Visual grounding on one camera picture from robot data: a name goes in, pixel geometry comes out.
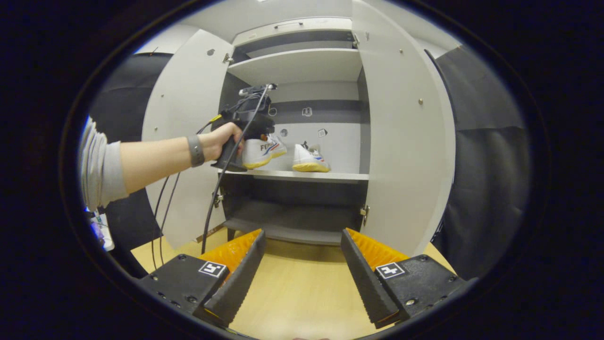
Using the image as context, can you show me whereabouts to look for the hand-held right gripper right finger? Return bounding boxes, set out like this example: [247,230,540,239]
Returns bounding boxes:
[341,228,467,329]

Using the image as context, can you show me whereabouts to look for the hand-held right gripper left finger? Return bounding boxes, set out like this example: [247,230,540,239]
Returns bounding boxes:
[137,229,266,327]

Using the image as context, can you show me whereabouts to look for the white shoe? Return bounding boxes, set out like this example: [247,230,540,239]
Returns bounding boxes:
[242,134,287,170]
[292,142,331,173]

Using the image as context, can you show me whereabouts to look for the grey shoe cabinet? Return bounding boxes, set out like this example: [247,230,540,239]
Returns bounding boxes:
[218,17,371,246]

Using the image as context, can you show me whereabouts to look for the dark grey wristband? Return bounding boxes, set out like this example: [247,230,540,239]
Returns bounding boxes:
[187,135,206,168]

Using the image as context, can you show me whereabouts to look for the white printed object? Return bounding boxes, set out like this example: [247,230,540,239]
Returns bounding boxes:
[85,208,115,252]

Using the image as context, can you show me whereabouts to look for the thick black cable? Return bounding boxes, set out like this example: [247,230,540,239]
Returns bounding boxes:
[201,84,270,255]

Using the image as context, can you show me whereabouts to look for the thin black cable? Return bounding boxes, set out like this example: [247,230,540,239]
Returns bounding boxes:
[150,120,222,271]
[159,120,222,266]

